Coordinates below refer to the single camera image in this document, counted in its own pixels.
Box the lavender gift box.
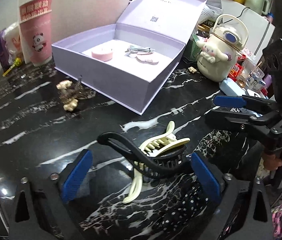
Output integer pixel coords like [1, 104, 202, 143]
[51, 0, 213, 116]

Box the black polka-dot hair bow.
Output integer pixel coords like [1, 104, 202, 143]
[153, 177, 215, 233]

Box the printed paper bag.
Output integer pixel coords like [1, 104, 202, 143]
[198, 0, 222, 28]

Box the person's right hand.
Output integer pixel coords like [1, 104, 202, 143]
[261, 147, 282, 179]

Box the white cabinet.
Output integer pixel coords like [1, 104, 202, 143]
[216, 0, 275, 60]

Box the dark purple carton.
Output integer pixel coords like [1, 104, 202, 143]
[0, 27, 25, 68]

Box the red snack packet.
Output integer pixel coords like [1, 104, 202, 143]
[227, 64, 244, 83]

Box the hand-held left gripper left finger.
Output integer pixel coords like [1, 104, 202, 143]
[9, 149, 93, 240]

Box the pink hinged round compact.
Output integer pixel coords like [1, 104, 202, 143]
[135, 53, 159, 66]

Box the cream cartoon water bottle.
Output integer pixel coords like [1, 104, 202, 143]
[196, 14, 249, 83]

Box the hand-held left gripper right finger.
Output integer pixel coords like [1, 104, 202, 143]
[190, 152, 274, 240]

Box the green mug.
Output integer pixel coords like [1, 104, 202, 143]
[245, 0, 272, 15]

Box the pink panda paper cup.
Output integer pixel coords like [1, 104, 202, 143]
[19, 12, 54, 67]

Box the clear glass cup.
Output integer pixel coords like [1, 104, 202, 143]
[246, 62, 267, 94]

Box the black power cable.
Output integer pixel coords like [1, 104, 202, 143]
[239, 5, 250, 18]

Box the black hair claw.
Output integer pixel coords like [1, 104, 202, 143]
[97, 131, 194, 180]

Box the cream hair claw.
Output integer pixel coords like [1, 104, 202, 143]
[122, 121, 191, 204]

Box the pale cable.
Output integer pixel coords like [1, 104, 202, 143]
[125, 45, 156, 57]

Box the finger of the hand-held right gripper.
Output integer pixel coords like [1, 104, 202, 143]
[205, 106, 281, 133]
[213, 94, 280, 116]

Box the green striped box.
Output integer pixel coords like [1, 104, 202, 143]
[184, 34, 206, 63]

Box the white round-button device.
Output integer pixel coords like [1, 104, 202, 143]
[244, 89, 269, 100]

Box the pink labelled round compact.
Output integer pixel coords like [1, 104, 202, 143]
[91, 46, 113, 62]

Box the cream bow hair clip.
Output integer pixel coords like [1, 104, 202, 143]
[56, 75, 96, 112]

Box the yellow toy stick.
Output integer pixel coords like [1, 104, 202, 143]
[2, 57, 22, 77]

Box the light blue case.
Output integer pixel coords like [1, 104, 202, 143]
[219, 77, 243, 96]

